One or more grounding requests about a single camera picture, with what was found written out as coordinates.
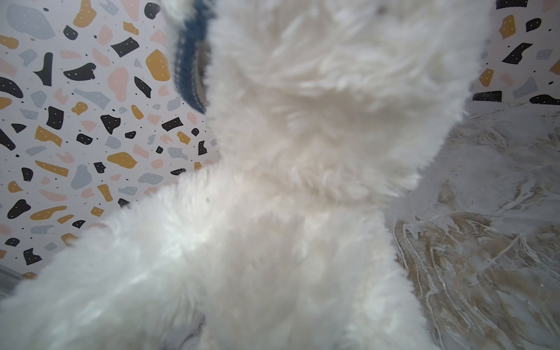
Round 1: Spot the white fluffy teddy bear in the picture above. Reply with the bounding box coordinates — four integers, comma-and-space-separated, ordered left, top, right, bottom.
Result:
1, 1, 492, 349

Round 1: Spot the blue white striped knit sweater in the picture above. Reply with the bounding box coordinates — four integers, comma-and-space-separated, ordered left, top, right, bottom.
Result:
161, 0, 215, 114

